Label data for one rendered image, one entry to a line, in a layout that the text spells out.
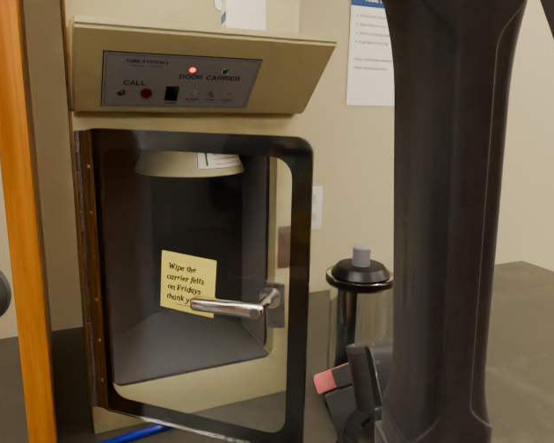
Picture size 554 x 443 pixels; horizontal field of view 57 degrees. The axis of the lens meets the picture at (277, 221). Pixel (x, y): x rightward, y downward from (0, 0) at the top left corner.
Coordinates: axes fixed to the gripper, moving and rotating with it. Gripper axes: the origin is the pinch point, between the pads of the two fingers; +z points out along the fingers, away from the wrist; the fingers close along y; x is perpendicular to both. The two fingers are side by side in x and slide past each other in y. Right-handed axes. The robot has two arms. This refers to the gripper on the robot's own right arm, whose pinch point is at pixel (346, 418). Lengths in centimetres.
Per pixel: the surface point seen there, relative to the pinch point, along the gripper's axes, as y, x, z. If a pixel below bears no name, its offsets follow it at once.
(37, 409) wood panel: 12.8, 35.2, 5.0
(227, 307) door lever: 17.1, 10.1, -6.0
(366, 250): 19.2, -13.4, 11.3
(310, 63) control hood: 44.1, -9.8, -3.4
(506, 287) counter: 0, -68, 68
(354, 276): 16.0, -10.1, 10.6
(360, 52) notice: 69, -43, 49
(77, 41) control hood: 49, 17, -12
